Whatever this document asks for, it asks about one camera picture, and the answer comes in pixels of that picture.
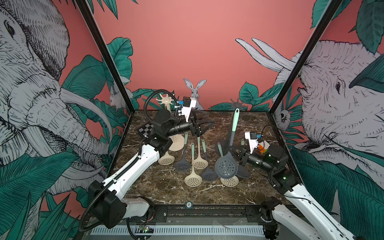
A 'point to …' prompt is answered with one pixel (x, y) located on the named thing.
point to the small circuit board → (143, 229)
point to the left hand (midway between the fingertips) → (212, 118)
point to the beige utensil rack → (178, 141)
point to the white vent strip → (184, 230)
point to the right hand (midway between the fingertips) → (228, 147)
